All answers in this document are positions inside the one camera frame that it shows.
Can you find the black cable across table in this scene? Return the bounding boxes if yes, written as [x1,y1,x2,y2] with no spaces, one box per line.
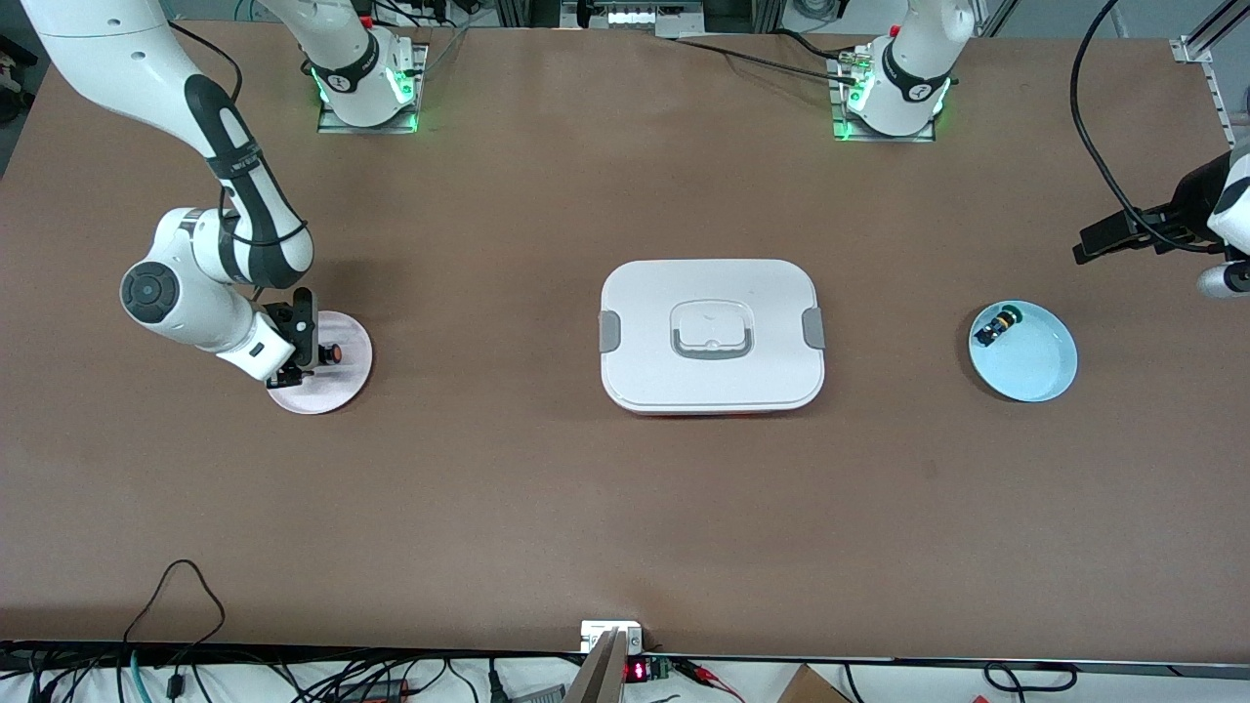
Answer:
[672,37,860,81]

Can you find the green push button switch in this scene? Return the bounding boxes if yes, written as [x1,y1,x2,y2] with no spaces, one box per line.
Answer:
[979,305,1022,349]

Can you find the brown wooden slat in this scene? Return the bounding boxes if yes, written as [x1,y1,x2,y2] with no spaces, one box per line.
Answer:
[564,629,632,703]

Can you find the black coiled cable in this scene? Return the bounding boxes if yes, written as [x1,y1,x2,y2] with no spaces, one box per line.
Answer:
[983,661,1079,695]

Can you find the red clip leads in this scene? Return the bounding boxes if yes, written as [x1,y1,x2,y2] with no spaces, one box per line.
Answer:
[674,658,745,703]

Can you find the white small box device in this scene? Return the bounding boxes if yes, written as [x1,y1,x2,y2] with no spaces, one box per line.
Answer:
[580,619,646,655]

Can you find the brown cardboard box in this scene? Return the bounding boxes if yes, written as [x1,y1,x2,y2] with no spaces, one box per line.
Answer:
[776,665,853,703]

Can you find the light blue round plate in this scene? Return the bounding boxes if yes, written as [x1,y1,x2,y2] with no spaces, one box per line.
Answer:
[969,300,1079,403]

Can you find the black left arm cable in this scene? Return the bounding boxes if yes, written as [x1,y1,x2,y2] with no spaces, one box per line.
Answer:
[1069,0,1233,257]

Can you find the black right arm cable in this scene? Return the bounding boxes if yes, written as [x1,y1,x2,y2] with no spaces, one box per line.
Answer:
[168,21,245,103]

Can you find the aluminium profile rail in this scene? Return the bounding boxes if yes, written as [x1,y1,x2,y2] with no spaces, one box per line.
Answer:
[1169,0,1250,157]

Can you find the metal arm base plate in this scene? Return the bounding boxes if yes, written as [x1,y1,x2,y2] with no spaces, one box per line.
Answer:
[829,49,939,145]
[316,43,430,136]

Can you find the pink round plate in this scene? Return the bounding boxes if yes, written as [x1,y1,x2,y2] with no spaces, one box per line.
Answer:
[263,310,374,415]

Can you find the white lunch box with lid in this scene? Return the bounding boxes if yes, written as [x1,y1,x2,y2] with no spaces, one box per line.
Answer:
[599,259,827,419]

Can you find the black looped cable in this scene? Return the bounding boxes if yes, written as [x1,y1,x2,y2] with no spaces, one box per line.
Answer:
[122,558,228,675]

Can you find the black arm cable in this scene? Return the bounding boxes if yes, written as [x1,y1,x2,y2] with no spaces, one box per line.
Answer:
[1069,0,1233,257]
[168,21,245,103]

